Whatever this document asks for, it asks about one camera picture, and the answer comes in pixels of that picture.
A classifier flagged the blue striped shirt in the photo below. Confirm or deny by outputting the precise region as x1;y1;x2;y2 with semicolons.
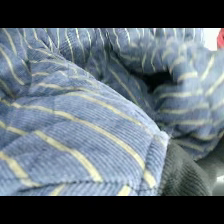
0;28;224;197

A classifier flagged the red garment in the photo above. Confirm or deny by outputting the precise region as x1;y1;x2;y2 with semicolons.
216;28;224;50

